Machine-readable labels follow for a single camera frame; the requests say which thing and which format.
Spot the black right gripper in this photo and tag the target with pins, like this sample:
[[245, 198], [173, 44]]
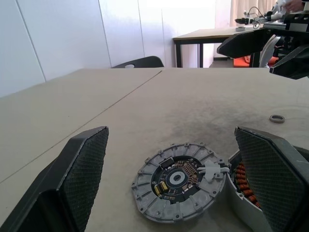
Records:
[[297, 18]]

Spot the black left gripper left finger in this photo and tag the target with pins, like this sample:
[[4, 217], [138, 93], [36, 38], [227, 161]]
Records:
[[72, 181]]

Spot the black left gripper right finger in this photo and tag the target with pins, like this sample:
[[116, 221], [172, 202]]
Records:
[[272, 181]]

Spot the grey motor stator with copper coils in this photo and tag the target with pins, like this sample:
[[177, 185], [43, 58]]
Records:
[[243, 186]]

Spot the grey motor cover with circuit board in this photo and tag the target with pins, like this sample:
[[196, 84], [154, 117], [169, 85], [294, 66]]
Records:
[[186, 205]]

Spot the orange mat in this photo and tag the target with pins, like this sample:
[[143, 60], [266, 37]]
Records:
[[242, 62]]

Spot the bystander person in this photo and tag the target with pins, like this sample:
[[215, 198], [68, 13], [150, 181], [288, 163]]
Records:
[[293, 4]]

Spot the tan table with black legs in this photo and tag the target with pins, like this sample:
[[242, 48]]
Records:
[[205, 33]]

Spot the black plastic chair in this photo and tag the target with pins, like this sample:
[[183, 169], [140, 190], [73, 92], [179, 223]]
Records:
[[149, 61]]

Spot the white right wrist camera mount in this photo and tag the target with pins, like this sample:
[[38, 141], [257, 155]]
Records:
[[266, 55]]

